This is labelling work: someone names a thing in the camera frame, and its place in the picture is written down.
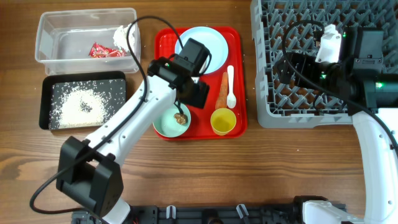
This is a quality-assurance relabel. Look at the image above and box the clear plastic bin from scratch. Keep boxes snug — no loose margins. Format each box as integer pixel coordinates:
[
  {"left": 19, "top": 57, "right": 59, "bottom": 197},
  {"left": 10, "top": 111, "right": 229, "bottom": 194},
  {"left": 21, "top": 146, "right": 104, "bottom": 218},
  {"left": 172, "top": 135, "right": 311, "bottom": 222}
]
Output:
[{"left": 35, "top": 7, "right": 139, "bottom": 75}]

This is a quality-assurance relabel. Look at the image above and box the white plastic spoon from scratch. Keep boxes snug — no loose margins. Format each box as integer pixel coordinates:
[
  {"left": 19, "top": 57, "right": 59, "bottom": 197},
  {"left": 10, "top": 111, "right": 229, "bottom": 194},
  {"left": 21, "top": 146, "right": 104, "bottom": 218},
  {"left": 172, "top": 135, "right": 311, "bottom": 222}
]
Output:
[{"left": 226, "top": 65, "right": 237, "bottom": 109}]

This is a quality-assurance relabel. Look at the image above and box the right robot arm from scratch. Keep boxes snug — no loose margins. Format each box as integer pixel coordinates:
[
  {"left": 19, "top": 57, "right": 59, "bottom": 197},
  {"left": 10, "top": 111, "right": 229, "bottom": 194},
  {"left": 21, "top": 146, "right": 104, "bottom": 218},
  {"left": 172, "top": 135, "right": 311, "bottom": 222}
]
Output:
[{"left": 275, "top": 25, "right": 397, "bottom": 223}]

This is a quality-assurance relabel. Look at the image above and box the black tray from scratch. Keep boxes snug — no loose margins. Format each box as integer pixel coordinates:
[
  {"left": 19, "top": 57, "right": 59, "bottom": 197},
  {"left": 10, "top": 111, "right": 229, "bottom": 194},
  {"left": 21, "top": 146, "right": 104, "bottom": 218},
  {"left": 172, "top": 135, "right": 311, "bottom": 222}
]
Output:
[{"left": 39, "top": 71, "right": 126, "bottom": 129}]

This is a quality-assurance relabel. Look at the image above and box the light blue plate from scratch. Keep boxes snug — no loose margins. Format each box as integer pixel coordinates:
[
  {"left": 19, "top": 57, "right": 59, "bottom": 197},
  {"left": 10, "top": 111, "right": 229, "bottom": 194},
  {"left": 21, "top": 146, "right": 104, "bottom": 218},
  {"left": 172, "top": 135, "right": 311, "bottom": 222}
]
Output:
[{"left": 180, "top": 27, "right": 229, "bottom": 75}]

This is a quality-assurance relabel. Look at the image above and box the brown food lump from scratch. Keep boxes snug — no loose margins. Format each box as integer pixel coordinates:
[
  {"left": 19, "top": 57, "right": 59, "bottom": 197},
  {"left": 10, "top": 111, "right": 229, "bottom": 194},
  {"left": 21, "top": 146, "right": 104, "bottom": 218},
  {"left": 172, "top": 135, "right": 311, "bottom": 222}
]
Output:
[{"left": 174, "top": 113, "right": 188, "bottom": 125}]

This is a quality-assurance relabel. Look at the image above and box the orange carrot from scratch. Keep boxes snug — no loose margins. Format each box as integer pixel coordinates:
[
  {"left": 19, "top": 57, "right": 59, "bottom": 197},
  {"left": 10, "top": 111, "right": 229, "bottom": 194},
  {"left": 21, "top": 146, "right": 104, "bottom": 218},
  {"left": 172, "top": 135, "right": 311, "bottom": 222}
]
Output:
[{"left": 215, "top": 72, "right": 228, "bottom": 110}]

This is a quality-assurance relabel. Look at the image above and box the grey dishwasher rack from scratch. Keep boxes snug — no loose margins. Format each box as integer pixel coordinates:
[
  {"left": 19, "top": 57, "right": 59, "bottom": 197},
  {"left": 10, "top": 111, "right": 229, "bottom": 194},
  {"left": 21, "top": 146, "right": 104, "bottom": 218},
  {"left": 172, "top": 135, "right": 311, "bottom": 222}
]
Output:
[{"left": 250, "top": 0, "right": 397, "bottom": 128}]

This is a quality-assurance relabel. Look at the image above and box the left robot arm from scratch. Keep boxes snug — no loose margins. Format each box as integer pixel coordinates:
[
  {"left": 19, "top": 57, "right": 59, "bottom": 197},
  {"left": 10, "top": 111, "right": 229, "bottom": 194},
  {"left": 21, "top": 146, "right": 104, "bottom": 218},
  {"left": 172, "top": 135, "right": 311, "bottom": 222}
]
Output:
[{"left": 56, "top": 39, "right": 211, "bottom": 223}]

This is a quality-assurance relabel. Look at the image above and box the red serving tray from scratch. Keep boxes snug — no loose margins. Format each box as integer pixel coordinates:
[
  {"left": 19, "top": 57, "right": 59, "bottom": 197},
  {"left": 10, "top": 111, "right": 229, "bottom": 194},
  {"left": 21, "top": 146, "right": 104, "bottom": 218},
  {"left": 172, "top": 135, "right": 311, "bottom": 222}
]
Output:
[{"left": 155, "top": 27, "right": 248, "bottom": 141}]

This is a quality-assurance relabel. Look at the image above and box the green bowl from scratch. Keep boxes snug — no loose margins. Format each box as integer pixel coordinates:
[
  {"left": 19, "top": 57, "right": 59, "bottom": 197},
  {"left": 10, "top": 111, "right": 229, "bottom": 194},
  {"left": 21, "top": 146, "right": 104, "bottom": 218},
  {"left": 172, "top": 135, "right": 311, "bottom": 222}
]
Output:
[{"left": 152, "top": 103, "right": 192, "bottom": 138}]

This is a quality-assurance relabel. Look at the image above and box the white napkin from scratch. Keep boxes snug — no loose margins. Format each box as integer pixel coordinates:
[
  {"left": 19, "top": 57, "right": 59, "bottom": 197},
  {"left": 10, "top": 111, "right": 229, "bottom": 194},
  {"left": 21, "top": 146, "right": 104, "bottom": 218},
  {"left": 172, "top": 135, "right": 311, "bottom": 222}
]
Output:
[{"left": 113, "top": 24, "right": 136, "bottom": 52}]

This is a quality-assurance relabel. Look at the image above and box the white rice pile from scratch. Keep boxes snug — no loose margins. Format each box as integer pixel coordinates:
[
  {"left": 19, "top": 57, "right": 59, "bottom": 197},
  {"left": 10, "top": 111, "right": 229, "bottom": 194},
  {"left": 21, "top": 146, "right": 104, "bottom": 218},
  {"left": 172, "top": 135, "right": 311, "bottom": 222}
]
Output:
[{"left": 49, "top": 78, "right": 126, "bottom": 130}]

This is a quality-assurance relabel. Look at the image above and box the yellow cup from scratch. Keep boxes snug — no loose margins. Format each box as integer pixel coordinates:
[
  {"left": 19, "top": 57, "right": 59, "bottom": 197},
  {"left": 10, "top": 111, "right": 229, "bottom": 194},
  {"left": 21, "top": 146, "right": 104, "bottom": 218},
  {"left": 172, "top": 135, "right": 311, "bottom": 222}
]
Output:
[{"left": 210, "top": 108, "right": 237, "bottom": 136}]

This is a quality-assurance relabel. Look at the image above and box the red snack wrapper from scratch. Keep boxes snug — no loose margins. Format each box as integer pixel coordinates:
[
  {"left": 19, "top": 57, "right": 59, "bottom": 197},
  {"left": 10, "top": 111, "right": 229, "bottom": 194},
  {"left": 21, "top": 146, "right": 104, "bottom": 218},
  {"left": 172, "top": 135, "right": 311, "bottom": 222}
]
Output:
[{"left": 88, "top": 42, "right": 127, "bottom": 58}]

